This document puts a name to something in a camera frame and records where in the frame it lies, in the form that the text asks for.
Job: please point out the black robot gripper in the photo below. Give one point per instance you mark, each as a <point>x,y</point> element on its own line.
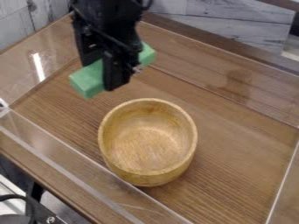
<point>104,25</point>

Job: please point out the green rectangular block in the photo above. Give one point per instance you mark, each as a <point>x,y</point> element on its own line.
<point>87,80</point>

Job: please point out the brown wooden bowl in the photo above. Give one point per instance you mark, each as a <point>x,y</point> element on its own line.
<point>147,138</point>

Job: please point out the clear acrylic tray wall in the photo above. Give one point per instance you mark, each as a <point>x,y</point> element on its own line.
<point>227,188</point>

